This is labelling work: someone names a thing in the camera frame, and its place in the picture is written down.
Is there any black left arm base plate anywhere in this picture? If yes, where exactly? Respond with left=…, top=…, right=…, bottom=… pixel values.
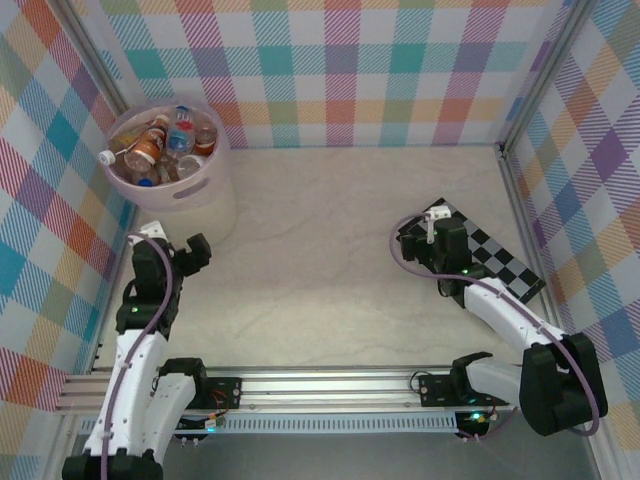
left=199, top=377, right=244, bottom=410

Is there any tall brown tea bottle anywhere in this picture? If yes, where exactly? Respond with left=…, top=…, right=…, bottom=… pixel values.
left=98, top=113, right=171, bottom=169

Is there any aluminium side rail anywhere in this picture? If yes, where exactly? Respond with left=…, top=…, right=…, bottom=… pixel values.
left=92, top=202, right=137, bottom=374
left=497, top=144, right=571, bottom=341

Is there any black connector board green light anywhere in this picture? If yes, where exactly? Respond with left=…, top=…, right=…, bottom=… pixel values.
left=453, top=409, right=501, bottom=444
left=174, top=414, right=227, bottom=446

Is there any pale pink plastic bin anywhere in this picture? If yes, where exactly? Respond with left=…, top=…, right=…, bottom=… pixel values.
left=102, top=99, right=237, bottom=246

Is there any white slotted cable duct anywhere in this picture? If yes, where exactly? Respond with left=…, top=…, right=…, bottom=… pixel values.
left=79, top=418, right=460, bottom=435

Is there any clear water bottle blue cap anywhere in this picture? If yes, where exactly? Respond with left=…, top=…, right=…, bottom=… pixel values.
left=167, top=107, right=197, bottom=154

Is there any aluminium frame post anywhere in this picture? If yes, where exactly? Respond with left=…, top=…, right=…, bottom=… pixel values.
left=62, top=0, right=127, bottom=119
left=497, top=0, right=599, bottom=154

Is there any shiny copper plastic bottle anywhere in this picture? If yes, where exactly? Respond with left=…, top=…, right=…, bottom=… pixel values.
left=122, top=149, right=160, bottom=184

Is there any brown coffee bottle white swirl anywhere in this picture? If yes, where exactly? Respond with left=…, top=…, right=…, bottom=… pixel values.
left=194, top=122, right=220, bottom=156

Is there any black grey checkerboard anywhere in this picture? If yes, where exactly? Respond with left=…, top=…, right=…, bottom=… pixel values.
left=398, top=198, right=547, bottom=305

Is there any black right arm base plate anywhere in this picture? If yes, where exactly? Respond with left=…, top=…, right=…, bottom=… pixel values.
left=418, top=374, right=511, bottom=407

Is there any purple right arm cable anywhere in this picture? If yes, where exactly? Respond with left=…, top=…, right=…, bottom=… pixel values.
left=388, top=212, right=601, bottom=444

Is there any aluminium mounting rail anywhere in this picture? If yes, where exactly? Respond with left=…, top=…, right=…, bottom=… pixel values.
left=53, top=369, right=524, bottom=416

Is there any white opaque plastic bottle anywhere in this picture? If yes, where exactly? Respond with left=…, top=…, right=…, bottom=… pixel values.
left=177, top=154, right=207, bottom=176

